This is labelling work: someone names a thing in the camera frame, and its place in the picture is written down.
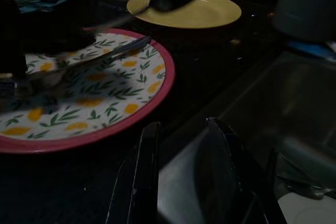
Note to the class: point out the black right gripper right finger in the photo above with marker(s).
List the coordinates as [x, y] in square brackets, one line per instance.
[249, 187]

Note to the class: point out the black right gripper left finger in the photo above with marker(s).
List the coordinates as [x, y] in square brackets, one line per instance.
[136, 182]

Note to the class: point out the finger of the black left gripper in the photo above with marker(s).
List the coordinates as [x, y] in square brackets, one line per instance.
[63, 37]

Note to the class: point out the silver metal fork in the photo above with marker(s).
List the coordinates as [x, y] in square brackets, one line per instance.
[123, 48]

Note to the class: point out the silver fork in sink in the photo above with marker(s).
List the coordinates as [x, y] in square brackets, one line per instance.
[304, 188]

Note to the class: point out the white plate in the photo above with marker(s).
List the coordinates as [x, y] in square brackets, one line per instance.
[309, 209]

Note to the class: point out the pink floral plate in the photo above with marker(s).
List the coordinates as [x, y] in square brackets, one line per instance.
[105, 108]

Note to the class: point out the stainless steel sink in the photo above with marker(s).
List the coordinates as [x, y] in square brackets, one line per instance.
[296, 108]

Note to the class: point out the yellow plate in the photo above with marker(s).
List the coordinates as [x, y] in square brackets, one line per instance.
[204, 14]

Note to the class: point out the grey water filter jug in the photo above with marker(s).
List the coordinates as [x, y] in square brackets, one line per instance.
[307, 6]

